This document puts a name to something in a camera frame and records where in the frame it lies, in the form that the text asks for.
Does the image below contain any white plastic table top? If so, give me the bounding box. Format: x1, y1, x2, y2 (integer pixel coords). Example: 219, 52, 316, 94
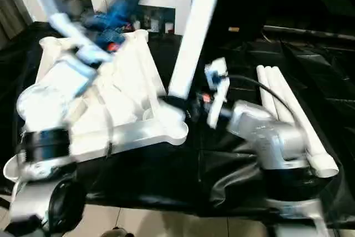
2, 28, 190, 183

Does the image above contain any white plastic table leg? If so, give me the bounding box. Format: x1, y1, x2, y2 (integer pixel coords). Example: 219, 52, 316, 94
272, 65, 340, 178
168, 0, 227, 102
263, 65, 295, 127
256, 64, 281, 122

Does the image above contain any black mat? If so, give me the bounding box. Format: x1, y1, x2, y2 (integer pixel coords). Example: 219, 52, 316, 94
0, 20, 355, 221

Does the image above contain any grey curtain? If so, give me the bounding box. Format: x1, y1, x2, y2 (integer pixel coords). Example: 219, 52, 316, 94
0, 0, 34, 41

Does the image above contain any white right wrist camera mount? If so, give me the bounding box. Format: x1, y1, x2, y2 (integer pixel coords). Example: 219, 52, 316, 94
204, 57, 231, 130

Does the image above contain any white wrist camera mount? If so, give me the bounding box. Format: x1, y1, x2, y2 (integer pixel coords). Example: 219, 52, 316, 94
34, 0, 112, 67
204, 57, 231, 130

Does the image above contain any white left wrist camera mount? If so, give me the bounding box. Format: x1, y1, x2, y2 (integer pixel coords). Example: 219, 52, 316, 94
34, 0, 112, 67

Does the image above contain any black metal rail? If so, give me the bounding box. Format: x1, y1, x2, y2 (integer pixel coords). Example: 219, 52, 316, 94
262, 25, 355, 41

